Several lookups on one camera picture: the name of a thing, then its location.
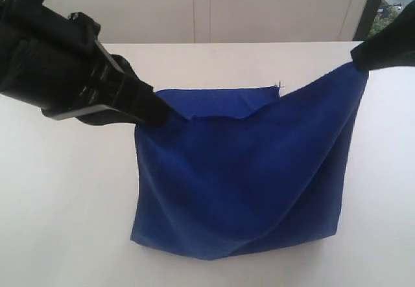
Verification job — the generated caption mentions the beige wall panel board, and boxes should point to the beige wall panel board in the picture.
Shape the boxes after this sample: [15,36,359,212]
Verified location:
[46,0,366,43]

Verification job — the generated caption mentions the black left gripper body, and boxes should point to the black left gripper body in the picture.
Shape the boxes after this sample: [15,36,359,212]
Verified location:
[0,0,124,121]

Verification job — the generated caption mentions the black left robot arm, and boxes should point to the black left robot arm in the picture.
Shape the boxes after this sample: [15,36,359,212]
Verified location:
[1,0,171,126]

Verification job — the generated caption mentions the blue towel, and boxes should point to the blue towel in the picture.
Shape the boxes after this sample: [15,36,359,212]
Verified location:
[130,63,368,260]

